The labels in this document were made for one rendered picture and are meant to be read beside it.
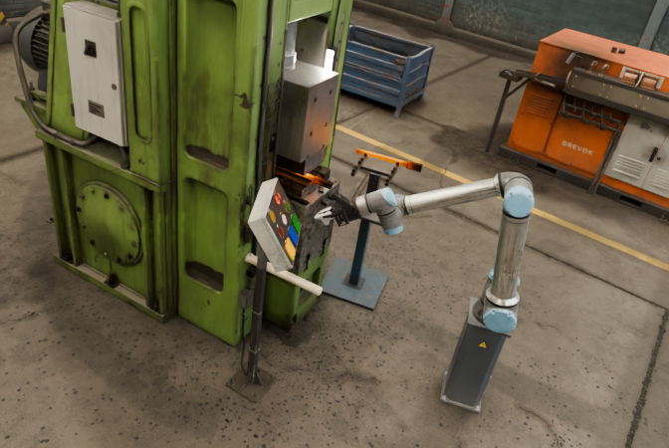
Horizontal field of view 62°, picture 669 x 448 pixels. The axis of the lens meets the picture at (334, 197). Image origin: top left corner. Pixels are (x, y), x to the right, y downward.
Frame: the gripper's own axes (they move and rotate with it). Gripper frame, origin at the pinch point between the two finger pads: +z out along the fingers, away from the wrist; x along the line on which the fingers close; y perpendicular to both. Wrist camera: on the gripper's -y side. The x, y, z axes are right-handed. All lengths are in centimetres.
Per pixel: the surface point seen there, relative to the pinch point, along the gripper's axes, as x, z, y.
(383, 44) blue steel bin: 495, -14, 67
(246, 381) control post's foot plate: -14, 72, 76
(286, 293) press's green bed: 33, 49, 62
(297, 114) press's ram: 33, -3, -38
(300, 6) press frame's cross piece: 44, -22, -82
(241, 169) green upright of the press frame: 14.0, 28.2, -28.0
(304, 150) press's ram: 32.7, 1.8, -19.2
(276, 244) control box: -27.0, 12.4, -7.6
